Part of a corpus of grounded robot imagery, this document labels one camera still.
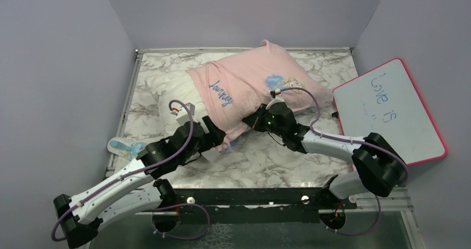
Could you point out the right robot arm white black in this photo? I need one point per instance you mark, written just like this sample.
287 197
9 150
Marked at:
377 167

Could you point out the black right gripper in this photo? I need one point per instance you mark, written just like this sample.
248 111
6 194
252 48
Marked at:
252 119

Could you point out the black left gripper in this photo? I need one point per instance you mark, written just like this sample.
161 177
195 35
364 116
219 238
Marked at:
214 138

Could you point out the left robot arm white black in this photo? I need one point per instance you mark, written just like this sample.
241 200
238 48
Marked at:
137 187

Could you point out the pink framed whiteboard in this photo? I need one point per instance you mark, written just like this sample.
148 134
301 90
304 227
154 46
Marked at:
386 101

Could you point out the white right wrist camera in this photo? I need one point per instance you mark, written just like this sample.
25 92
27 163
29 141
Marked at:
276 97

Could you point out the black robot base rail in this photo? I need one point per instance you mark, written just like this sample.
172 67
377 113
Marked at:
249 205

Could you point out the white pillow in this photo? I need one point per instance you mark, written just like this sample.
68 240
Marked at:
178 85

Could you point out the Elsa print pink-lined pillowcase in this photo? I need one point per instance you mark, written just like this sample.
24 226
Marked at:
233 87

